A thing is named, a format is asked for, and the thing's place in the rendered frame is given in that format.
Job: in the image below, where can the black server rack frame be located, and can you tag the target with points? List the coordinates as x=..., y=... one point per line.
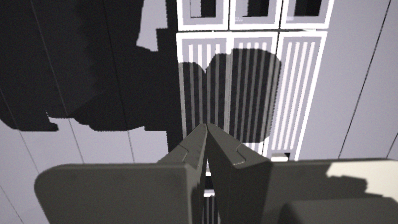
x=97, y=81

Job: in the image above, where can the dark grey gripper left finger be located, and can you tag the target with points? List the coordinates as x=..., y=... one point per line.
x=129, y=193

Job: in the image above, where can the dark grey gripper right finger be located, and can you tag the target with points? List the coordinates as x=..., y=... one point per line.
x=249, y=190

